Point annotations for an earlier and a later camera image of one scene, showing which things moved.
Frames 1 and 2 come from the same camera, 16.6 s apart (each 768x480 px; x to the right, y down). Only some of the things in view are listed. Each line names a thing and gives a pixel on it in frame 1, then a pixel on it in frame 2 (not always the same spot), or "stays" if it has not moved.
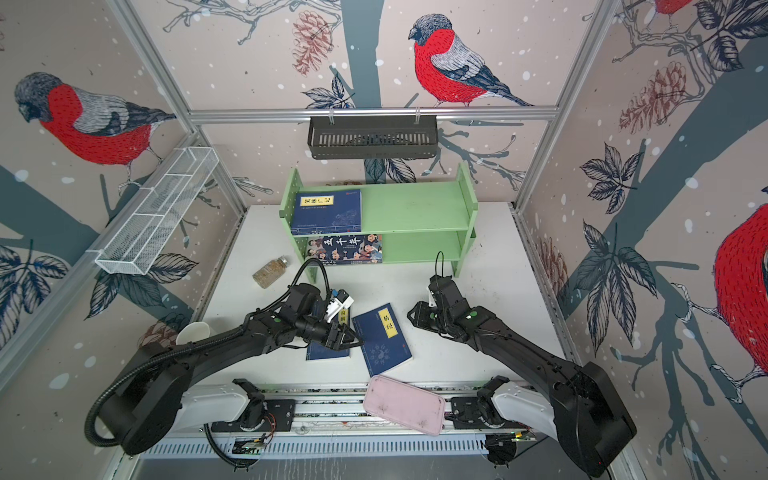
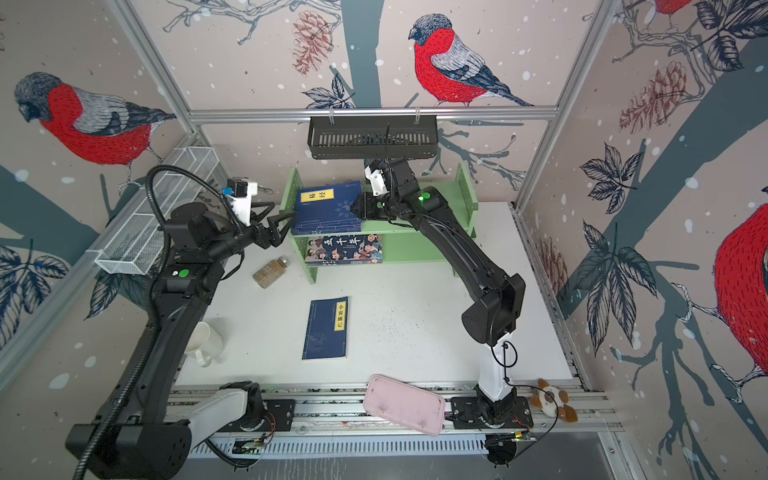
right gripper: (420, 315) to (369, 207)
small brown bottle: (270, 272) stays
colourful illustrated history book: (341, 249) stays
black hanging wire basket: (340, 137) stays
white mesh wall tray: (136, 245) stays
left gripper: (338, 342) to (276, 237)
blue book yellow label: (385, 347) to (327, 209)
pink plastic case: (405, 405) stays
